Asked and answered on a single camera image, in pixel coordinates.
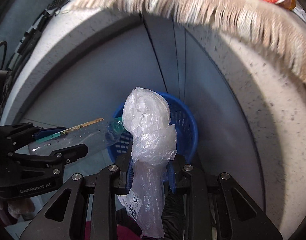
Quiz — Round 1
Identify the clear plastic bottle green cap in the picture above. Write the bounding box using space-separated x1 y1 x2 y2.
28 117 124 155

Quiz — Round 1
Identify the white plastic bag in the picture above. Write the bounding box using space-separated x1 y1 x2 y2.
118 87 177 238

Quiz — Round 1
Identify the blue plastic trash basket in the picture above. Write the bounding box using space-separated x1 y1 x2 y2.
107 92 198 189

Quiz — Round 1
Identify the plaid beige table cloth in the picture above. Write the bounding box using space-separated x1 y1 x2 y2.
71 0 306 86

